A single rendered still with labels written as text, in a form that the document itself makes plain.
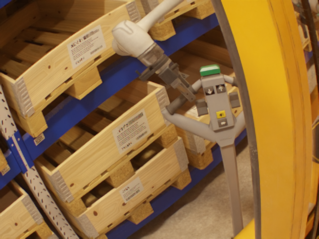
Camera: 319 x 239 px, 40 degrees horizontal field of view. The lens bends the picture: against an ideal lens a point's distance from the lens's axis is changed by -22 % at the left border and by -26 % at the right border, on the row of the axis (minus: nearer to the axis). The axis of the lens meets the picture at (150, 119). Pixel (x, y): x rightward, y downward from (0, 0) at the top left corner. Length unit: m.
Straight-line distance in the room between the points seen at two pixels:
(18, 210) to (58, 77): 0.75
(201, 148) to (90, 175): 0.79
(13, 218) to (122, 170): 0.83
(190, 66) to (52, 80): 1.67
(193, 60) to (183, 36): 0.99
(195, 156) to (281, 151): 2.19
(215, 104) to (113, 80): 0.82
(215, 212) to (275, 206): 2.14
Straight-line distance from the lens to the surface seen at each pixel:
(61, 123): 2.59
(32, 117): 2.40
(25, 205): 2.54
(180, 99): 2.03
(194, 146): 3.18
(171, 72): 1.95
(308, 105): 1.08
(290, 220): 1.25
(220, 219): 3.31
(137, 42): 1.94
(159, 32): 2.78
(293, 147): 1.05
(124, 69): 2.74
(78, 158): 2.62
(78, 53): 2.46
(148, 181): 2.98
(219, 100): 2.02
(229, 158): 2.15
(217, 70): 1.99
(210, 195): 3.51
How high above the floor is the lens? 2.45
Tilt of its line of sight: 34 degrees down
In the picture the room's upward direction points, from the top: 19 degrees counter-clockwise
